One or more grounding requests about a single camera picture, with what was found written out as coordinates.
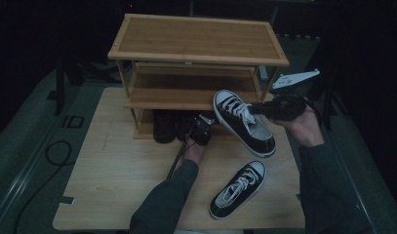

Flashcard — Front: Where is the grey metal piece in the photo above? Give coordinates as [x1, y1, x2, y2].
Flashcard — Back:
[258, 65, 269, 82]

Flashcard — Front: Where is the person's left hand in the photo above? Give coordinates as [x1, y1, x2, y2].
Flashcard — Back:
[180, 138, 209, 166]

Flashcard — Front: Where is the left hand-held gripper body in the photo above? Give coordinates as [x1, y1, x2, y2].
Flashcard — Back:
[187, 114, 216, 146]

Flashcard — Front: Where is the black leather shoe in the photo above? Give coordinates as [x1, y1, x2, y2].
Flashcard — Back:
[152, 109, 178, 144]
[176, 110, 200, 142]

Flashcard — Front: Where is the black and white canvas sneaker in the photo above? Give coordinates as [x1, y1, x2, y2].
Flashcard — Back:
[213, 89, 277, 159]
[208, 159, 267, 221]

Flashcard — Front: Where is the person's right hand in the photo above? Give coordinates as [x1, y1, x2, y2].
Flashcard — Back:
[268, 105, 326, 149]

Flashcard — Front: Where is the wooden three-tier shoe rack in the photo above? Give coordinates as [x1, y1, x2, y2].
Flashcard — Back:
[107, 13, 291, 142]

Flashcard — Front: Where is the black floor cable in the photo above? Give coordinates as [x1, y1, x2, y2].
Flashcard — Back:
[12, 139, 73, 234]

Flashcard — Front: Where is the right hand-held gripper cable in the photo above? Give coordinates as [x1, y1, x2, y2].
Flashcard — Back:
[301, 97, 324, 130]

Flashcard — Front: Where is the hand-held gripper cable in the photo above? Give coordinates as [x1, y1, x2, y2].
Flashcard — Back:
[166, 137, 190, 180]
[301, 97, 324, 130]

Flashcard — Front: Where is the left hand-held gripper cable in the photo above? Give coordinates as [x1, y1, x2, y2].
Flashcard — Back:
[166, 137, 190, 180]

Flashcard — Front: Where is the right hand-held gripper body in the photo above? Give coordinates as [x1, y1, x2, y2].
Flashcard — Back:
[263, 68, 321, 122]

